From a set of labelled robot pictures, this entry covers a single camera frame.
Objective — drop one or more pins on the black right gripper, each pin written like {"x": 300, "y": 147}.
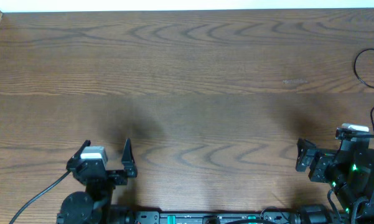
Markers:
{"x": 323, "y": 158}

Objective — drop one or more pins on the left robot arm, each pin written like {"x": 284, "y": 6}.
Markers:
{"x": 93, "y": 205}

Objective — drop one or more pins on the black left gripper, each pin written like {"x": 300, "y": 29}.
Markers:
{"x": 111, "y": 175}

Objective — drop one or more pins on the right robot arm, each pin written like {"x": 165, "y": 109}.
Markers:
{"x": 349, "y": 171}

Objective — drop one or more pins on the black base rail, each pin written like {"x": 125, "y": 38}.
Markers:
{"x": 211, "y": 217}

